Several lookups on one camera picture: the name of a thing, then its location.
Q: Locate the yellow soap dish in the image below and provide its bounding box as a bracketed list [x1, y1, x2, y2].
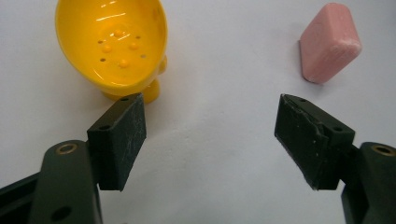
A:
[54, 0, 169, 105]

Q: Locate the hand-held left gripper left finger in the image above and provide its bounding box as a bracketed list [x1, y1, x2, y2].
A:
[27, 92, 148, 224]

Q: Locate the pink soap bar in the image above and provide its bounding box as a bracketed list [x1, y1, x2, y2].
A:
[298, 2, 363, 85]

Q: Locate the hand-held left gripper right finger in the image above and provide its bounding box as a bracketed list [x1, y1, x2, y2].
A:
[274, 93, 396, 224]

